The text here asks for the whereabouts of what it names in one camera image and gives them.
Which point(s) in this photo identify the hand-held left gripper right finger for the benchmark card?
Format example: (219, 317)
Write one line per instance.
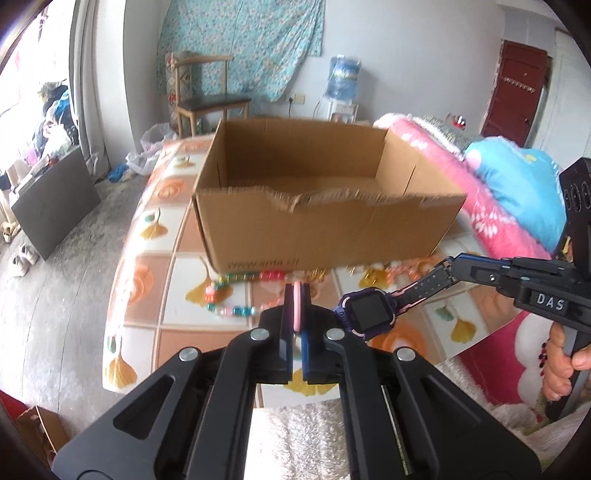
(307, 355)

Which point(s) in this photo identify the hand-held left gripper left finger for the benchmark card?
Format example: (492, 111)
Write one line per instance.
(286, 350)

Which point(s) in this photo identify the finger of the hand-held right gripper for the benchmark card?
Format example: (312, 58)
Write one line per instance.
(480, 261)
(480, 279)

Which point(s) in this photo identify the purple and pink smartwatch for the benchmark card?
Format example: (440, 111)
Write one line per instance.
(367, 314)

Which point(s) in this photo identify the brown cardboard box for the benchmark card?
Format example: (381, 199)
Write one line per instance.
(323, 240)

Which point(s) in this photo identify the person's right hand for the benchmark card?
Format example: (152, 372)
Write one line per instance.
(554, 369)

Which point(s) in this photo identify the blue pillow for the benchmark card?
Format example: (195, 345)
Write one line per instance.
(517, 184)

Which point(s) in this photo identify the pink flowered blanket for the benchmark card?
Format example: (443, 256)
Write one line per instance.
(438, 184)

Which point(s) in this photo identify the white fluffy fabric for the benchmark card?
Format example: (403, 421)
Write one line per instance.
(295, 443)

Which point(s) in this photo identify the grey textured blanket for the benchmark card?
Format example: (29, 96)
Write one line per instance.
(448, 131)

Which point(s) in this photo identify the dark red door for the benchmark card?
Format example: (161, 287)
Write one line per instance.
(512, 92)

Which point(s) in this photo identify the white water dispenser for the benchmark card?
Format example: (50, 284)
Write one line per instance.
(339, 110)

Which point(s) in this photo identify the blue water bottle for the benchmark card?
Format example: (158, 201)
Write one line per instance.
(344, 76)

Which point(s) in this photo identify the small white plastic bag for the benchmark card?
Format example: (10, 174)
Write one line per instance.
(141, 164)

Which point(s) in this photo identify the large white plastic bag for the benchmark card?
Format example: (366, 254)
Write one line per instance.
(157, 136)

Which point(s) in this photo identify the small brown carton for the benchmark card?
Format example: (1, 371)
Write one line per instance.
(46, 429)

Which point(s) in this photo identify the wooden chair with black seat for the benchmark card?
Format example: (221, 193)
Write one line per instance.
(212, 102)

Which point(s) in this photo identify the dark grey cabinet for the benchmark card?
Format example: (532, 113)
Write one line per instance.
(55, 207)

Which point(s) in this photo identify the white shoe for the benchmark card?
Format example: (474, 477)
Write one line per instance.
(28, 254)
(19, 267)

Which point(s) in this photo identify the grey curtain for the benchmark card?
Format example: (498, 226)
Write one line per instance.
(101, 92)

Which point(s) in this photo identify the pile of clothes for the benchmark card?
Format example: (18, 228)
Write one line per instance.
(55, 120)

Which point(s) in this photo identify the wall socket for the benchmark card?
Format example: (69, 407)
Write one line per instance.
(299, 99)

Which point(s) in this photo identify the turquoise floral wall cloth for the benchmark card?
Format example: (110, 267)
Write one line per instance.
(258, 46)

